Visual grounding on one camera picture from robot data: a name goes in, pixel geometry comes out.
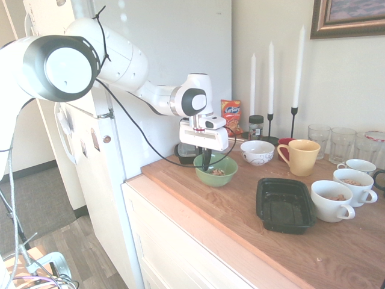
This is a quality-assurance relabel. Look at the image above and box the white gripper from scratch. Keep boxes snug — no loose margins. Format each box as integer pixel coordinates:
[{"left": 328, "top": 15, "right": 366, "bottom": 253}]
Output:
[{"left": 179, "top": 123, "right": 230, "bottom": 173}]

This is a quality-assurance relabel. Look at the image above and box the green ceramic bowl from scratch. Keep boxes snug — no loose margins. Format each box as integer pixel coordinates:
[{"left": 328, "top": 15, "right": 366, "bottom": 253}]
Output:
[{"left": 192, "top": 152, "right": 239, "bottom": 188}]

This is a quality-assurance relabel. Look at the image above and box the black container with clear lid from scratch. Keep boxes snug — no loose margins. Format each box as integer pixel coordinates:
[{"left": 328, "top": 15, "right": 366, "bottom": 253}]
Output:
[{"left": 174, "top": 142, "right": 201, "bottom": 166}]

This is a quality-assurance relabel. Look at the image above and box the orange snack bag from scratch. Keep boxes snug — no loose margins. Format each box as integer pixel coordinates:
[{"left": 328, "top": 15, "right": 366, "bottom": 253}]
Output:
[{"left": 220, "top": 99, "right": 244, "bottom": 135}]

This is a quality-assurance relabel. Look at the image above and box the white bowl with swirl print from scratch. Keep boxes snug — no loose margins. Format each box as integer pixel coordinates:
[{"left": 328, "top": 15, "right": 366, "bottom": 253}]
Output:
[{"left": 239, "top": 140, "right": 276, "bottom": 167}]

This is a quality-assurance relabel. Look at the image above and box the spice jar with black lid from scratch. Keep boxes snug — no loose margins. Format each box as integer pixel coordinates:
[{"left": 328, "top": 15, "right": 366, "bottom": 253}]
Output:
[{"left": 248, "top": 114, "right": 265, "bottom": 141}]

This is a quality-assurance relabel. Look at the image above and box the red ceramic mug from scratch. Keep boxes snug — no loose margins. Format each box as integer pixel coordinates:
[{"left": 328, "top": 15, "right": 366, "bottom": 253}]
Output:
[{"left": 277, "top": 137, "right": 298, "bottom": 162}]

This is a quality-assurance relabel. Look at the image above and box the shortest white taper candle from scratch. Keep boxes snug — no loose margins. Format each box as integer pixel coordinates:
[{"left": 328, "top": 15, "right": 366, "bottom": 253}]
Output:
[{"left": 250, "top": 52, "right": 257, "bottom": 117}]

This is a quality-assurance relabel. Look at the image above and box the white drawer cabinet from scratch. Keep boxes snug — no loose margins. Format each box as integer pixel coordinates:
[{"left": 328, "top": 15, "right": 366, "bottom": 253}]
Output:
[{"left": 121, "top": 174, "right": 303, "bottom": 289}]

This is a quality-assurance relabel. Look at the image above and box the black open plastic tray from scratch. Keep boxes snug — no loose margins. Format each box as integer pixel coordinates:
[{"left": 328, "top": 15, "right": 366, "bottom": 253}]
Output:
[{"left": 256, "top": 177, "right": 318, "bottom": 235}]

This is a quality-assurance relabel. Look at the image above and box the tall thin black candle holder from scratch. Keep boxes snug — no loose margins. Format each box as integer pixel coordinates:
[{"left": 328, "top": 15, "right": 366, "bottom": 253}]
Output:
[{"left": 290, "top": 106, "right": 300, "bottom": 140}]

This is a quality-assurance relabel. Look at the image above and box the yellow ceramic mug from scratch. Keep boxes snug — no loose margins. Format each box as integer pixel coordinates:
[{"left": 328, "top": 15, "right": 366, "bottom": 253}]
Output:
[{"left": 276, "top": 138, "right": 322, "bottom": 178}]

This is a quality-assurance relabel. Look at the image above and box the medium white taper candle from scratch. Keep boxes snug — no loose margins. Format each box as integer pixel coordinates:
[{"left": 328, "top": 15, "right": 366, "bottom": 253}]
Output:
[{"left": 267, "top": 41, "right": 275, "bottom": 115}]

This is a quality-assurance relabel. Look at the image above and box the clear glass tumbler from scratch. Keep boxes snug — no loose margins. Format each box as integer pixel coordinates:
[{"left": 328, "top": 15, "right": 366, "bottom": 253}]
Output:
[
  {"left": 307, "top": 123, "right": 332, "bottom": 161},
  {"left": 328, "top": 126, "right": 357, "bottom": 165}
]

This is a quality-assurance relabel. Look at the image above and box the tallest white taper candle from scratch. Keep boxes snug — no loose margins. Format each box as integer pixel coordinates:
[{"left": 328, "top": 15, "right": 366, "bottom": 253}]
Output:
[{"left": 292, "top": 25, "right": 306, "bottom": 109}]

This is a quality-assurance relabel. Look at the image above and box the white ceramic cup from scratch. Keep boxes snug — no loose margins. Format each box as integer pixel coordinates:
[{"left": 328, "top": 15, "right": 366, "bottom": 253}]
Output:
[
  {"left": 336, "top": 158, "right": 377, "bottom": 179},
  {"left": 332, "top": 168, "right": 378, "bottom": 208},
  {"left": 310, "top": 179, "right": 356, "bottom": 223}
]

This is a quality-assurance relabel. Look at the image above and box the glass jar with red-checked lid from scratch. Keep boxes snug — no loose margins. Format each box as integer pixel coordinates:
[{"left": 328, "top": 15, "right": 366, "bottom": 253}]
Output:
[{"left": 353, "top": 130, "right": 385, "bottom": 170}]

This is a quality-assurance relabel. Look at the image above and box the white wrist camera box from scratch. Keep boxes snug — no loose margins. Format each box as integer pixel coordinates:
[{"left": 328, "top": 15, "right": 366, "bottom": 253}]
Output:
[{"left": 199, "top": 115, "right": 227, "bottom": 131}]

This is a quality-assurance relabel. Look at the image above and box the white fridge door handle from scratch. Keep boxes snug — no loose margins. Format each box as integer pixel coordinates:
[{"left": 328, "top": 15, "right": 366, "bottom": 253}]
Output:
[{"left": 54, "top": 101, "right": 78, "bottom": 165}]

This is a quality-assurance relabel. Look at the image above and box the framed wall picture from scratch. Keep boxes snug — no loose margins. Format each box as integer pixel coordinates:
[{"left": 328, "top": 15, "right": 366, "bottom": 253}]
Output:
[{"left": 309, "top": 0, "right": 385, "bottom": 40}]

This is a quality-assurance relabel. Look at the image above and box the grey metal stand with cables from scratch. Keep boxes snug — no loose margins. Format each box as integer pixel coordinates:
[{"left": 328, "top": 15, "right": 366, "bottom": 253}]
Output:
[{"left": 0, "top": 144, "right": 79, "bottom": 289}]

